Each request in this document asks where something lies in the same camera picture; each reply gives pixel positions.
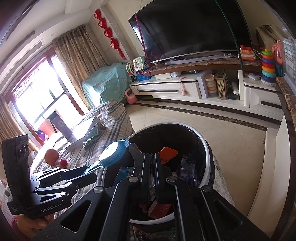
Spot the red milk carton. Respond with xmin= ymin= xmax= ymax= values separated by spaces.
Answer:
xmin=148 ymin=200 xmax=172 ymax=219
xmin=159 ymin=147 xmax=178 ymax=165

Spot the blue tempo tissue bag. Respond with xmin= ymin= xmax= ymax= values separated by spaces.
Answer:
xmin=179 ymin=159 xmax=200 ymax=186

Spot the white rimmed trash bin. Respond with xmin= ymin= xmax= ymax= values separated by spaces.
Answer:
xmin=104 ymin=122 xmax=216 ymax=225

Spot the left hand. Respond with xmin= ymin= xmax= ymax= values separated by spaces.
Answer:
xmin=16 ymin=214 xmax=54 ymax=238

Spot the red cylindrical can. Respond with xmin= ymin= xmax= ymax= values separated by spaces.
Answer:
xmin=55 ymin=159 xmax=68 ymax=168

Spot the red apple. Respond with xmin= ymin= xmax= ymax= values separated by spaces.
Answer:
xmin=44 ymin=149 xmax=59 ymax=166

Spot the children picture book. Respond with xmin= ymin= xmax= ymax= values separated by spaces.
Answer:
xmin=65 ymin=116 xmax=99 ymax=152

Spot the green snack bag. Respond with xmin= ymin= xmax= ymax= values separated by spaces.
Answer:
xmin=83 ymin=122 xmax=106 ymax=149

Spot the purple thermos bottle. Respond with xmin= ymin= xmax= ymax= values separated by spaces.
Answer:
xmin=48 ymin=111 xmax=73 ymax=140

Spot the plaid blanket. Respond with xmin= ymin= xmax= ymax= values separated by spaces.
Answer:
xmin=30 ymin=101 xmax=134 ymax=173

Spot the left beige curtain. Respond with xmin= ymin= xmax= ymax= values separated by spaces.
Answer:
xmin=0 ymin=95 xmax=25 ymax=144

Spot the beige curtain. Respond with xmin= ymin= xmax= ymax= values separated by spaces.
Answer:
xmin=0 ymin=95 xmax=25 ymax=144
xmin=52 ymin=25 xmax=108 ymax=108

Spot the pink kettlebell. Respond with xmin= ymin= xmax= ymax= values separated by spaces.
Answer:
xmin=125 ymin=88 xmax=138 ymax=104

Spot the teal covered furniture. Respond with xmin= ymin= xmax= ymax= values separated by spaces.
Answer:
xmin=82 ymin=62 xmax=130 ymax=108

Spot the right beige curtain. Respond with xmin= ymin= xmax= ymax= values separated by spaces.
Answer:
xmin=52 ymin=25 xmax=108 ymax=108

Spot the toy cash register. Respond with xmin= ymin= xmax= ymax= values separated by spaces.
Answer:
xmin=126 ymin=56 xmax=151 ymax=81

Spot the white tv cabinet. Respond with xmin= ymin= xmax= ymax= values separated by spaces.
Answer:
xmin=129 ymin=70 xmax=283 ymax=121

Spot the red hanging lantern decoration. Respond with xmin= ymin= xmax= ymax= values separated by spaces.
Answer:
xmin=94 ymin=9 xmax=127 ymax=60

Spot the red toy telephone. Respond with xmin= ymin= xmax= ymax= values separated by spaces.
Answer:
xmin=238 ymin=45 xmax=256 ymax=61

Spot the black flat screen television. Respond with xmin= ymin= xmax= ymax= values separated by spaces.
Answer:
xmin=128 ymin=0 xmax=252 ymax=63

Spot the rainbow stacking ring toy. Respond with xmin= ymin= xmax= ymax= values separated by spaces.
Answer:
xmin=261 ymin=49 xmax=276 ymax=86

